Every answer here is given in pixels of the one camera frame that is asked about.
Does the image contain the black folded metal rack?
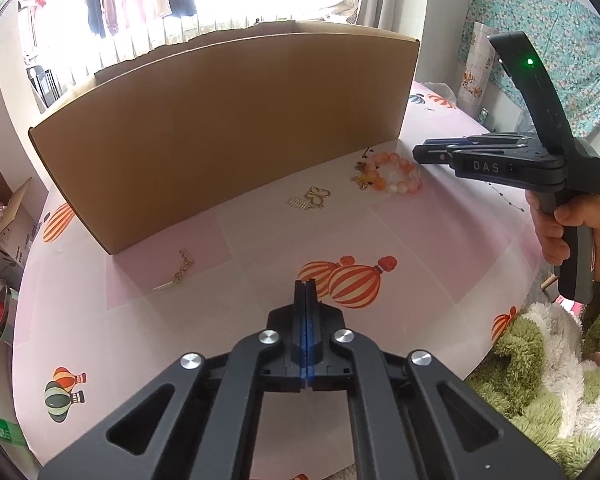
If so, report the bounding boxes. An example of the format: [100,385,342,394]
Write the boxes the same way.
[27,65,61,107]

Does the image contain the white plastic bag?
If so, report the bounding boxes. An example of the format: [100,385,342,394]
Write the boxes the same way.
[420,80,458,108]

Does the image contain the teal floral cloth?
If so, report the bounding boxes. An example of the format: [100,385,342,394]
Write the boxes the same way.
[457,0,600,136]

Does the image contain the steel bowl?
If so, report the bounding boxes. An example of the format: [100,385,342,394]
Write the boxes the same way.
[0,277,21,346]

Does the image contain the open cardboard box with clutter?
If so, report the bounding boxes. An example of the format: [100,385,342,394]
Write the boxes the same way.
[0,169,48,291]

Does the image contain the thin black chain necklace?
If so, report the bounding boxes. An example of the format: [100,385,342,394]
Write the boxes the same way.
[487,182,526,213]

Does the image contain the gold chain bracelet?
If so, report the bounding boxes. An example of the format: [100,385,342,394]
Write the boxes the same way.
[152,247,196,292]

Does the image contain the large cardboard box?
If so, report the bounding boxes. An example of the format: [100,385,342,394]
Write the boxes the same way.
[28,20,421,256]

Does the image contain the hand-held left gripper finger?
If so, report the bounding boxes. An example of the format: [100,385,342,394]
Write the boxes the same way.
[39,280,307,480]
[307,281,566,480]

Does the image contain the green plastic bottle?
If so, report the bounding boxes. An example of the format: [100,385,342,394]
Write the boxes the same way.
[0,412,28,453]

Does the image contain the peach bead bracelet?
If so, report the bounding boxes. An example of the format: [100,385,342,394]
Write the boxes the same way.
[352,152,425,196]

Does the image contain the green white fluffy robe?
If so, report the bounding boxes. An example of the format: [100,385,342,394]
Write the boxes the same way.
[467,302,600,478]

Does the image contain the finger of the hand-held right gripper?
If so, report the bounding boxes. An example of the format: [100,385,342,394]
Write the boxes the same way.
[412,141,481,167]
[445,133,531,147]

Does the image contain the gold butterfly charm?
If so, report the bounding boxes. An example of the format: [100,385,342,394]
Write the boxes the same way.
[304,186,332,211]

